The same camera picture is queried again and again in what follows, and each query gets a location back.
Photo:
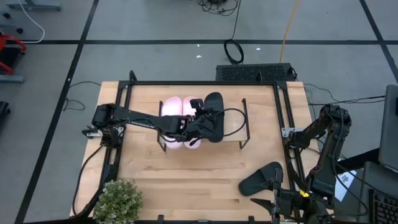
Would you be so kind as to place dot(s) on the white paper sheet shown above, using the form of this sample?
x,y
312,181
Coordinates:
x,y
343,183

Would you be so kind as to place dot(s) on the grey monitor back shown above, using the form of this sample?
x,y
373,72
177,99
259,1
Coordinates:
x,y
390,130

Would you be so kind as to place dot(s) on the green potted plant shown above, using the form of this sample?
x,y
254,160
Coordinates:
x,y
118,202

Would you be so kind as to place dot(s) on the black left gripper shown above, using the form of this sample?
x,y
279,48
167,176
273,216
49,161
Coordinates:
x,y
200,127

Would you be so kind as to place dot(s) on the pink slide sandal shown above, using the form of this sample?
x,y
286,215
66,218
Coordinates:
x,y
187,107
171,105

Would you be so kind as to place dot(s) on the black keyboard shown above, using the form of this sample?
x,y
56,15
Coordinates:
x,y
385,208

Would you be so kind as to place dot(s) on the black metal table frame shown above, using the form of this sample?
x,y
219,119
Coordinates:
x,y
202,83

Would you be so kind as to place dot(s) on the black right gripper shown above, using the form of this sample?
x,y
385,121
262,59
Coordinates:
x,y
289,202

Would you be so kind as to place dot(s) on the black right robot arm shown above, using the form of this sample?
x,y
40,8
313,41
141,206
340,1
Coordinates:
x,y
326,149

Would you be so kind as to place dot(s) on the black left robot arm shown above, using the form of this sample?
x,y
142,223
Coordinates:
x,y
140,119

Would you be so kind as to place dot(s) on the yellow tape tag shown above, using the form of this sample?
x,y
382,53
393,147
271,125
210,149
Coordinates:
x,y
304,193

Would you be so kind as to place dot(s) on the grey metal table foot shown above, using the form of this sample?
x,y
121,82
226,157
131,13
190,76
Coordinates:
x,y
34,6
11,78

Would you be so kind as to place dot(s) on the wooden shelf with black legs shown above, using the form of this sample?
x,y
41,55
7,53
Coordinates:
x,y
234,121

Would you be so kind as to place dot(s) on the black slide sandal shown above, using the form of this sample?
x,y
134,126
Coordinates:
x,y
255,183
216,102

